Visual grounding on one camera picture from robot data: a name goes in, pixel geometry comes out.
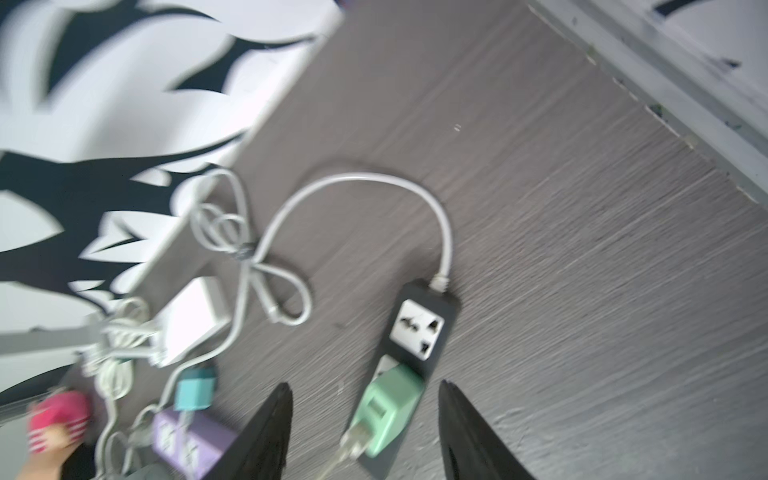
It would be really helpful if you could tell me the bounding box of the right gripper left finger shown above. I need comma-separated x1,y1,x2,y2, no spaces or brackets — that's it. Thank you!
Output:
206,382,293,480

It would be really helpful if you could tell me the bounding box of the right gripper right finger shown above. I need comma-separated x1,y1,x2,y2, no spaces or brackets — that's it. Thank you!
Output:
438,380,534,480

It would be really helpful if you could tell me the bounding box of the white usb cable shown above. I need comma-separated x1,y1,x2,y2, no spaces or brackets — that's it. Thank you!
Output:
314,443,361,480

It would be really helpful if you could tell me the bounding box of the green charger plug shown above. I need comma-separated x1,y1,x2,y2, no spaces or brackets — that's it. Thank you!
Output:
340,365,425,459

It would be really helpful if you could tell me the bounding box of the black power strip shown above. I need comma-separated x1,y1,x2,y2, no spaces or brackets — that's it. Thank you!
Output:
348,279,461,479

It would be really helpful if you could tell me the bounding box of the purple power strip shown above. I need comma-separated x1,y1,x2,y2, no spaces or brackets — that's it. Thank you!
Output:
152,409,237,479

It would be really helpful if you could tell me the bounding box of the teal charger plug middle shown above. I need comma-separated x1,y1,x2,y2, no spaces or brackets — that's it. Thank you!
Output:
174,367,217,412

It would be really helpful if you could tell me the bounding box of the white desk lamp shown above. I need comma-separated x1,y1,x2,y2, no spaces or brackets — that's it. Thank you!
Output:
1,277,231,368

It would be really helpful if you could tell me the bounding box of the cartoon head toy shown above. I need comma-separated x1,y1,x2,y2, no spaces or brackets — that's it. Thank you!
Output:
17,390,91,480

